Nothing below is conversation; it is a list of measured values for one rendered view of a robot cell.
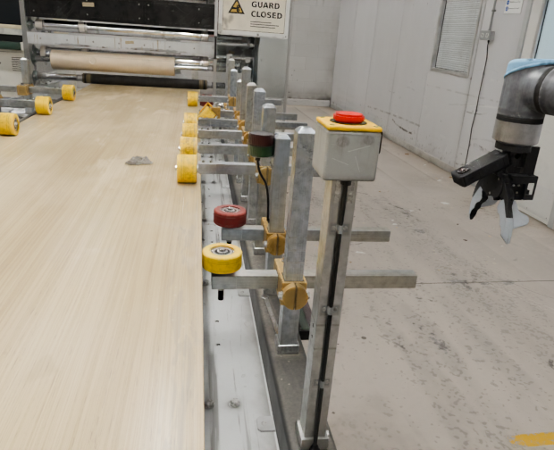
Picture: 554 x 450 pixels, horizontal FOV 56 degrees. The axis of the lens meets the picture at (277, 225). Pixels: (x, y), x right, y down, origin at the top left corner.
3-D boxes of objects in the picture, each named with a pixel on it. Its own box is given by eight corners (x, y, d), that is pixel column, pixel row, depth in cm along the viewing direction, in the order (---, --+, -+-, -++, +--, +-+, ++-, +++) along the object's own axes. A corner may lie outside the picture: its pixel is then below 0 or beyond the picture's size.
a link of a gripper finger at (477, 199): (489, 220, 122) (509, 196, 115) (465, 220, 121) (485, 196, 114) (484, 209, 124) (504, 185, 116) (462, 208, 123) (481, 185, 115)
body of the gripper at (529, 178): (533, 204, 110) (547, 147, 105) (496, 203, 108) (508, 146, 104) (511, 193, 117) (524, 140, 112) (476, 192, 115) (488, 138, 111)
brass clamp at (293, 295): (297, 279, 113) (299, 258, 112) (309, 310, 101) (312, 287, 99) (270, 279, 112) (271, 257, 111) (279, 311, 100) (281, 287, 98)
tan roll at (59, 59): (248, 79, 371) (249, 61, 366) (250, 80, 359) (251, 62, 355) (37, 67, 349) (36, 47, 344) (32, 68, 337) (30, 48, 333)
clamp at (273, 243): (279, 235, 136) (280, 217, 135) (287, 255, 124) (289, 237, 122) (257, 235, 135) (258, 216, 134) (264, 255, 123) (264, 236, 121)
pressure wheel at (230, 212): (243, 244, 135) (245, 203, 131) (246, 257, 127) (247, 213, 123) (212, 244, 134) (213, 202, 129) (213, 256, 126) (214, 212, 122)
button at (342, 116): (357, 124, 69) (359, 111, 68) (367, 129, 65) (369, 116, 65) (329, 122, 68) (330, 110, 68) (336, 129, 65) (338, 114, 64)
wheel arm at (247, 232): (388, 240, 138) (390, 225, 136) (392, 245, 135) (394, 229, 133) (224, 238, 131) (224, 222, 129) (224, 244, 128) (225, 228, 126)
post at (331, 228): (321, 429, 87) (353, 170, 71) (328, 451, 83) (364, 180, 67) (295, 430, 86) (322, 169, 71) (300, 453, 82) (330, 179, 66)
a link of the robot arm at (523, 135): (512, 123, 101) (485, 115, 110) (507, 148, 103) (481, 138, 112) (552, 125, 103) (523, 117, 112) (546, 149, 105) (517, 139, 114)
